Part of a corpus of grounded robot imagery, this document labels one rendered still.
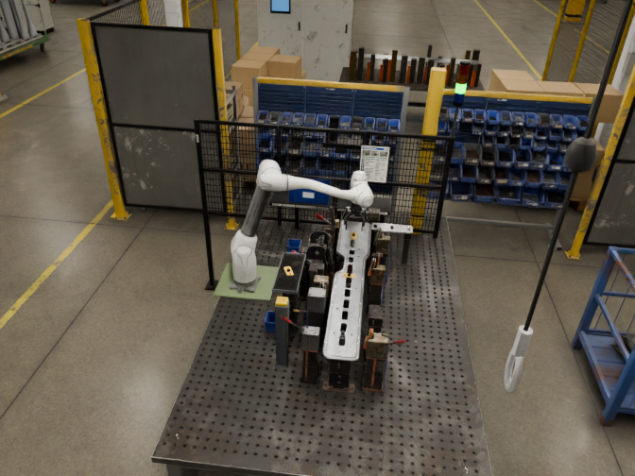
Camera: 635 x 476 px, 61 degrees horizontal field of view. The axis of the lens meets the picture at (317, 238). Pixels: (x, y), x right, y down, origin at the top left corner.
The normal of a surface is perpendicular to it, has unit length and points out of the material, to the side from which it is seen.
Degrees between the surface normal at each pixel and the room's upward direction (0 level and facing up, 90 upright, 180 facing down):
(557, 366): 0
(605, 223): 90
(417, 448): 0
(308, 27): 90
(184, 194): 95
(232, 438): 0
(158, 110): 92
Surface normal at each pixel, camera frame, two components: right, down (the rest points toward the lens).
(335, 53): -0.11, 0.53
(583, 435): 0.03, -0.84
